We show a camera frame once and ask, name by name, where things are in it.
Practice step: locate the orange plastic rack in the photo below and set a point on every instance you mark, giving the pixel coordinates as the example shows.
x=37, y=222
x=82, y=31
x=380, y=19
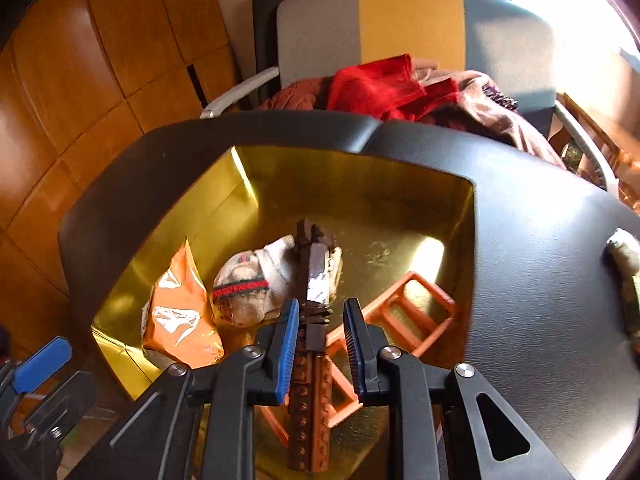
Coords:
x=437, y=330

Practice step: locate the wooden wardrobe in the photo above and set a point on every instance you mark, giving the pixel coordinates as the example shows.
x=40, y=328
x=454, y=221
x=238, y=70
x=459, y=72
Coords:
x=100, y=60

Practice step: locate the rolled beige sock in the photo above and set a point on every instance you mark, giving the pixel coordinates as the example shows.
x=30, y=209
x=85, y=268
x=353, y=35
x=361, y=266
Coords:
x=625, y=252

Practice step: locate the blue yellow grey armchair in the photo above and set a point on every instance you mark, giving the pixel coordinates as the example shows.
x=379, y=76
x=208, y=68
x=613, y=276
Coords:
x=400, y=15

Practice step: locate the yellow-green small box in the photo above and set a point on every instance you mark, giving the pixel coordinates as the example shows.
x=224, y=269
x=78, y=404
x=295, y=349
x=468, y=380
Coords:
x=634, y=310

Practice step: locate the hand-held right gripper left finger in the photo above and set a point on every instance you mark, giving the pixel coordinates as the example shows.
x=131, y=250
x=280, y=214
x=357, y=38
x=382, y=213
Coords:
x=287, y=355

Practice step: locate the dark red cloth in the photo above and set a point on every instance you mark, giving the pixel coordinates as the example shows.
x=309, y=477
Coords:
x=295, y=96

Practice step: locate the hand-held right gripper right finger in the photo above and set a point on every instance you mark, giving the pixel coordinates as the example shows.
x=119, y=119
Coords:
x=354, y=355

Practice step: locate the gold lined red box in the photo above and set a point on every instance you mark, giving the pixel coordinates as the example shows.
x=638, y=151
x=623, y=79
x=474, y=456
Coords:
x=350, y=195

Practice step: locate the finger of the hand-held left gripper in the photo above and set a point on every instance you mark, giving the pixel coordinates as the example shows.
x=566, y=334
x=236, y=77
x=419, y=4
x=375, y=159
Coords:
x=40, y=365

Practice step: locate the orange snack bag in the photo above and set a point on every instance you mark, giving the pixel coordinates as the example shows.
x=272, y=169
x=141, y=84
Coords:
x=180, y=310

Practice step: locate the white striped sock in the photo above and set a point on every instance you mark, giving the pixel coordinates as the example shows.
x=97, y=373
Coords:
x=250, y=280

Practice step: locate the brown building block bar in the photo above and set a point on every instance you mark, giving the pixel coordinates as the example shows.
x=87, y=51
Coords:
x=305, y=425

